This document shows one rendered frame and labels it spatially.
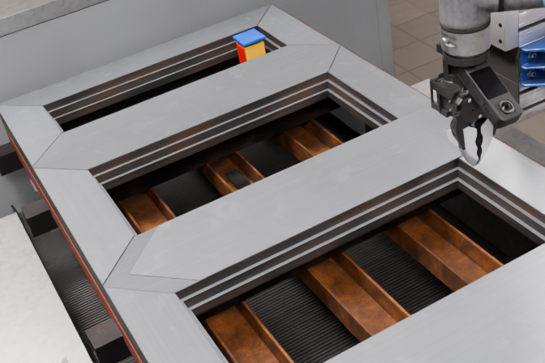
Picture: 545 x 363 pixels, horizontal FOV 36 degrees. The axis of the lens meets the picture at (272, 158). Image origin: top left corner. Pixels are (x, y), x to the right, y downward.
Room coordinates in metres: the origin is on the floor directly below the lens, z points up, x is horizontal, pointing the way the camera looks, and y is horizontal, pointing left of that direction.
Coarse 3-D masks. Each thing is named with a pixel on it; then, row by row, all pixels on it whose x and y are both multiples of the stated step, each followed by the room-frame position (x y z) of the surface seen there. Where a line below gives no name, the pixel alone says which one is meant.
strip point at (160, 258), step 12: (156, 228) 1.19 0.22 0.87; (156, 240) 1.16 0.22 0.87; (168, 240) 1.15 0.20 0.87; (144, 252) 1.13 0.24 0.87; (156, 252) 1.13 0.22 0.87; (168, 252) 1.12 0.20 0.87; (180, 252) 1.12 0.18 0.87; (144, 264) 1.10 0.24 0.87; (156, 264) 1.10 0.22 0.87; (168, 264) 1.09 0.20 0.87; (180, 264) 1.08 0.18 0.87; (156, 276) 1.06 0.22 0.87; (168, 276) 1.06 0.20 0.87; (180, 276) 1.05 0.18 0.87; (192, 276) 1.05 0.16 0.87
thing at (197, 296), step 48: (96, 96) 1.78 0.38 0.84; (288, 96) 1.60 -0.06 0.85; (336, 96) 1.59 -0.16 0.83; (192, 144) 1.51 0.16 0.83; (432, 192) 1.20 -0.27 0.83; (480, 192) 1.17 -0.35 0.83; (144, 240) 1.17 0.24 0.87; (288, 240) 1.10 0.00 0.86; (336, 240) 1.12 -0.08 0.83; (144, 288) 1.04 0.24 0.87; (192, 288) 1.03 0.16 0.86; (240, 288) 1.04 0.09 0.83
